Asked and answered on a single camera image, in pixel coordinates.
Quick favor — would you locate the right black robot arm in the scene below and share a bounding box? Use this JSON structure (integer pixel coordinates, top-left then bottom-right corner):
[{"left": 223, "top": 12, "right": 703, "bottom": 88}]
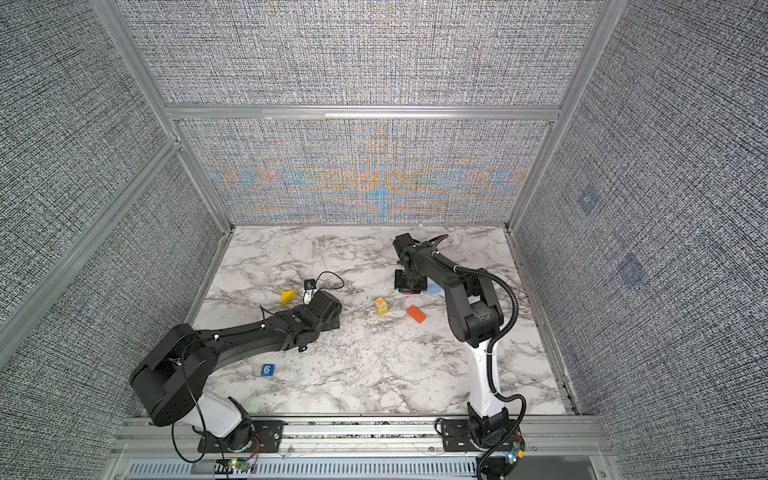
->
[{"left": 393, "top": 233, "right": 511, "bottom": 449}]

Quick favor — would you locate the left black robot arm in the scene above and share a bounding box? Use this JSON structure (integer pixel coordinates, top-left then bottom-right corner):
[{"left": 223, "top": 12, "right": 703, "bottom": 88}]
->
[{"left": 129, "top": 291, "right": 342, "bottom": 463}]

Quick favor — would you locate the red-orange flat block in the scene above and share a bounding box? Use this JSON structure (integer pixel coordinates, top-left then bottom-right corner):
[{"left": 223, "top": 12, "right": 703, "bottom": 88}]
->
[{"left": 406, "top": 306, "right": 427, "bottom": 324}]

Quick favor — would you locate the yellow wedge block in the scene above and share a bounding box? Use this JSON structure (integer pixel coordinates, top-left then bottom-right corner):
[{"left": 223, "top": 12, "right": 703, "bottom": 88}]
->
[{"left": 281, "top": 290, "right": 297, "bottom": 306}]

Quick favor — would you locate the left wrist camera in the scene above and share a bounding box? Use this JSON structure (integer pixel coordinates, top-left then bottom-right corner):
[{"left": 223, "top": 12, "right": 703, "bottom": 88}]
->
[{"left": 302, "top": 278, "right": 318, "bottom": 305}]

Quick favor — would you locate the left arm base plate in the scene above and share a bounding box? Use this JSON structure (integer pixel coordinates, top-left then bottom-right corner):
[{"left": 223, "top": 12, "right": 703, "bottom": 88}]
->
[{"left": 197, "top": 420, "right": 285, "bottom": 454}]

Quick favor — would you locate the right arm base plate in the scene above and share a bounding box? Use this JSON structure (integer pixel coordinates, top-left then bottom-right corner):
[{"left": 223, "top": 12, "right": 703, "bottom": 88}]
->
[{"left": 433, "top": 417, "right": 525, "bottom": 453}]

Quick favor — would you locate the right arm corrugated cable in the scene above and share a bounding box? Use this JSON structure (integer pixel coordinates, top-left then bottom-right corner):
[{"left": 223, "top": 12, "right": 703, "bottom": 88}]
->
[{"left": 419, "top": 233, "right": 528, "bottom": 480}]

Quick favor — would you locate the aluminium front rail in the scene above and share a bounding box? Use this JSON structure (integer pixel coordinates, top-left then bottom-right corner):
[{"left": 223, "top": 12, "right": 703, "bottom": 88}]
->
[{"left": 100, "top": 414, "right": 623, "bottom": 479}]

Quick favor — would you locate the aluminium enclosure frame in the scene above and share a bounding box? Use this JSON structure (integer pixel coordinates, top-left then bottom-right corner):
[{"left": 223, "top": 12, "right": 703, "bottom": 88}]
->
[{"left": 0, "top": 0, "right": 631, "bottom": 415}]

